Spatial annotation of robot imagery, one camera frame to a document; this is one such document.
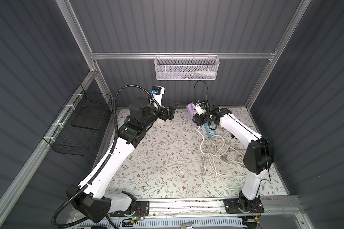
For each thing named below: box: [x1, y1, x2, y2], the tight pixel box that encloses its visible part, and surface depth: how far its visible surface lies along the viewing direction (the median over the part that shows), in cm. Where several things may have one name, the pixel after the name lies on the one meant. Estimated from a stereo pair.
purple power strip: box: [185, 102, 199, 119], surface depth 90 cm
